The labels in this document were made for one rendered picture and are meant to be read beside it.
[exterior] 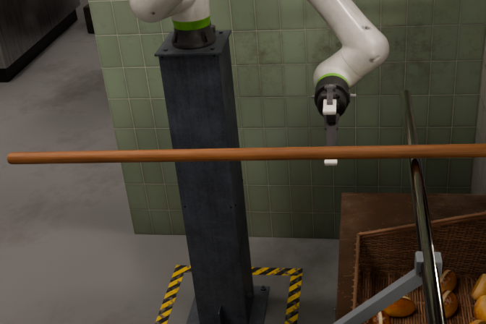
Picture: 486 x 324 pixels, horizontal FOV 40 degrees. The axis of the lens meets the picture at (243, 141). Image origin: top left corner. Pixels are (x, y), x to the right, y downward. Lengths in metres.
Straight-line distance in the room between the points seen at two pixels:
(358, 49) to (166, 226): 1.80
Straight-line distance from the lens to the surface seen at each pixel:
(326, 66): 1.84
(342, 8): 1.83
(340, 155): 1.51
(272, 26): 2.75
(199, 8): 2.16
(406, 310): 1.96
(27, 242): 3.57
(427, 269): 1.22
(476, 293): 2.02
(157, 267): 3.17
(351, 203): 2.44
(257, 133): 2.96
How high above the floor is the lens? 1.94
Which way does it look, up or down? 28 degrees down
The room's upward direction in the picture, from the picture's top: 5 degrees counter-clockwise
